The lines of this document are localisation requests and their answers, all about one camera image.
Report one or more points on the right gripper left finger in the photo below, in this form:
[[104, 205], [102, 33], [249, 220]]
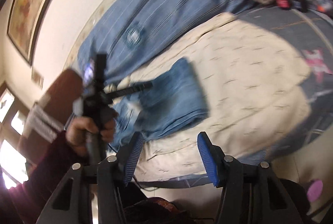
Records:
[[71, 200]]

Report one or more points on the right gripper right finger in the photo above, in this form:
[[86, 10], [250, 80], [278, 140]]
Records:
[[250, 194]]

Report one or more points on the blue denim jeans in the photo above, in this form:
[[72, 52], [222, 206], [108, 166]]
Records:
[[175, 102]]

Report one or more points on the dark red sleeve forearm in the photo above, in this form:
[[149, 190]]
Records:
[[25, 202]]

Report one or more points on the person left hand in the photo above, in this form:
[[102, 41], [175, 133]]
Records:
[[80, 126]]

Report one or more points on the grey cloth on headboard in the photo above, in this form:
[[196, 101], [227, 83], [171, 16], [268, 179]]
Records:
[[43, 124]]

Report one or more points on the pink slipper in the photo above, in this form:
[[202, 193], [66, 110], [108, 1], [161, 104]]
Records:
[[314, 190]]

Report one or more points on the cream leaf-print quilt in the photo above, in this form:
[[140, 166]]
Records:
[[251, 81]]

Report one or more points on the blue plaid duvet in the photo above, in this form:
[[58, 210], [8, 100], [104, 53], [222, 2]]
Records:
[[132, 32]]

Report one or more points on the grey patterned bedsheet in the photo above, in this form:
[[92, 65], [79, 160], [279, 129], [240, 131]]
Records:
[[311, 35]]

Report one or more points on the small wall picture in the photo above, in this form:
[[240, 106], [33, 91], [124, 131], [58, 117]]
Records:
[[36, 78]]

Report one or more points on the window with frame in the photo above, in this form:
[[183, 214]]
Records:
[[13, 117]]

